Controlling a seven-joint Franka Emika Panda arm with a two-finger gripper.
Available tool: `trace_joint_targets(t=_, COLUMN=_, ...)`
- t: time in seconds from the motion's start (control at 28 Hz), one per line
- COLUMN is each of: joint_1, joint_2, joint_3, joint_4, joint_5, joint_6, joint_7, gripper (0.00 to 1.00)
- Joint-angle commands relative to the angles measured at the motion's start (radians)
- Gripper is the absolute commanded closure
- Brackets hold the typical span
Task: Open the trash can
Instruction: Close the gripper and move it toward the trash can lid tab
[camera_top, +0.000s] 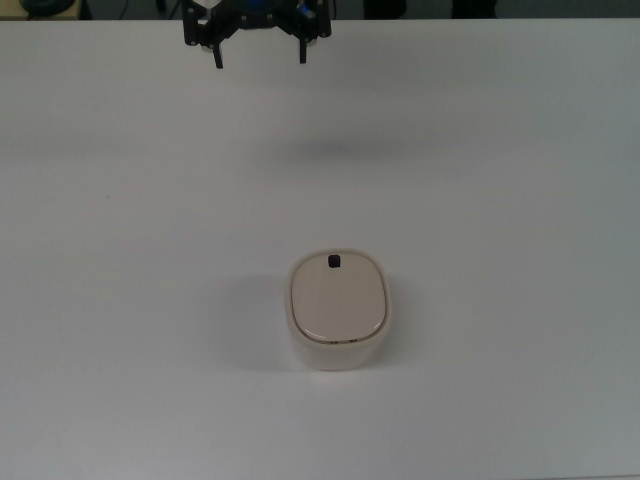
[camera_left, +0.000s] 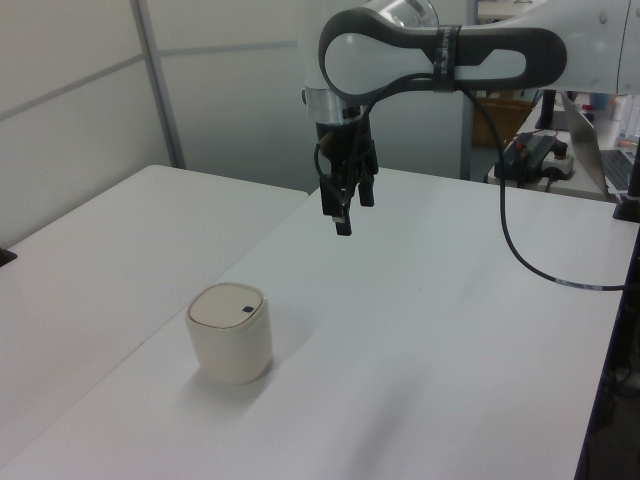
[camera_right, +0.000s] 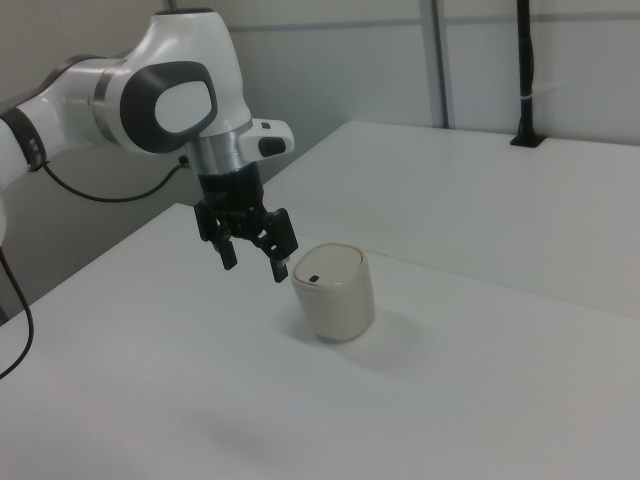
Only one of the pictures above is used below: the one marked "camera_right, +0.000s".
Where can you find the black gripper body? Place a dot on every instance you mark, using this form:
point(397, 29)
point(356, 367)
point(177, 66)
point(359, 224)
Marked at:
point(230, 192)

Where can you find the small cream trash can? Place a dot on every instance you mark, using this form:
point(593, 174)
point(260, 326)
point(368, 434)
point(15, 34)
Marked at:
point(340, 310)

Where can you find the grey partition post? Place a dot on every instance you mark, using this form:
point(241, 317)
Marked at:
point(437, 60)

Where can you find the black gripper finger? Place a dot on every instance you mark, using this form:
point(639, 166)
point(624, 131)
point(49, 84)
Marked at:
point(227, 255)
point(280, 235)

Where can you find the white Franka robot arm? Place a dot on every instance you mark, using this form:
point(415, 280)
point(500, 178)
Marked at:
point(165, 45)

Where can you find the black pole with base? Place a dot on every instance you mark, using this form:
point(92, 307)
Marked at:
point(525, 65)

